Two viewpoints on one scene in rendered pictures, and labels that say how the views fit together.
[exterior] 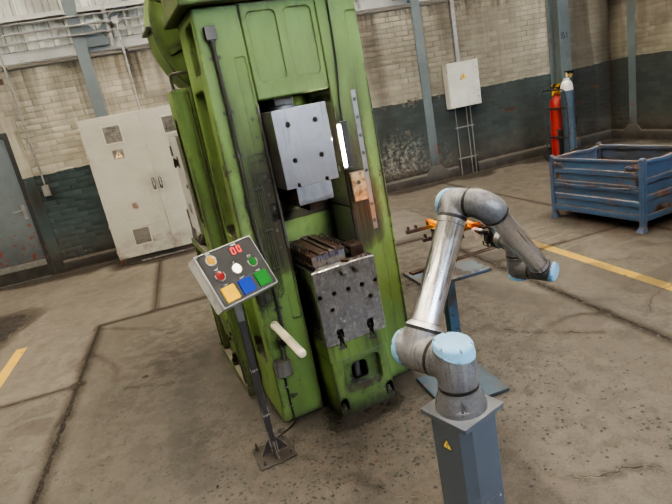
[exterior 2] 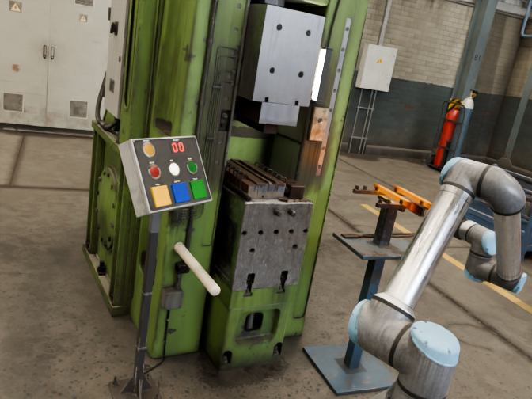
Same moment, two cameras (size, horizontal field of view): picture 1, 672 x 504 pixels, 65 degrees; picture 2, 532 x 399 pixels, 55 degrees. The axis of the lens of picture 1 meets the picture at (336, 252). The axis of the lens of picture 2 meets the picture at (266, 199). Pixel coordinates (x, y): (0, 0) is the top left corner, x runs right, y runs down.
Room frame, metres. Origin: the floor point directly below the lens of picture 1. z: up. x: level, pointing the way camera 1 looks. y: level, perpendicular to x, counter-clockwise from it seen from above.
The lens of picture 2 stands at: (0.46, 0.45, 1.59)
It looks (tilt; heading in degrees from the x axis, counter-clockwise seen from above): 16 degrees down; 350
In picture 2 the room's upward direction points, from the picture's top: 10 degrees clockwise
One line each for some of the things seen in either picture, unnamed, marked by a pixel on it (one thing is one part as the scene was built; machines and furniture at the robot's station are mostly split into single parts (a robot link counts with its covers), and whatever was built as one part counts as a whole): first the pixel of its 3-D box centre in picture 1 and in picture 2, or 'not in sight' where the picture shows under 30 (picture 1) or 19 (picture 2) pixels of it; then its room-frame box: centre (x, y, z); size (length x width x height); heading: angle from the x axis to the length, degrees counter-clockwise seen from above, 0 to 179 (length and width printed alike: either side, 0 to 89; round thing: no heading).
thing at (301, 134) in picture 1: (299, 144); (274, 55); (2.95, 0.08, 1.56); 0.42 x 0.39 x 0.40; 21
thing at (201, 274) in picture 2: (287, 339); (196, 267); (2.53, 0.33, 0.62); 0.44 x 0.05 x 0.05; 21
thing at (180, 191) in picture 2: (246, 285); (180, 192); (2.37, 0.45, 1.01); 0.07 x 0.05 x 0.07; 136
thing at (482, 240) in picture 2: (514, 243); (484, 240); (2.30, -0.82, 0.98); 0.12 x 0.09 x 0.10; 13
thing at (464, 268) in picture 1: (446, 271); (380, 245); (2.77, -0.59, 0.74); 0.40 x 0.30 x 0.02; 104
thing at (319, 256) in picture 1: (314, 249); (247, 176); (2.94, 0.12, 0.96); 0.42 x 0.20 x 0.09; 21
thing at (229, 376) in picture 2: (361, 410); (241, 367); (2.70, 0.03, 0.01); 0.58 x 0.39 x 0.01; 111
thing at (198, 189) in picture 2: (262, 277); (197, 189); (2.45, 0.38, 1.01); 0.07 x 0.05 x 0.07; 136
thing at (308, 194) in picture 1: (301, 189); (258, 106); (2.94, 0.12, 1.32); 0.42 x 0.20 x 0.10; 21
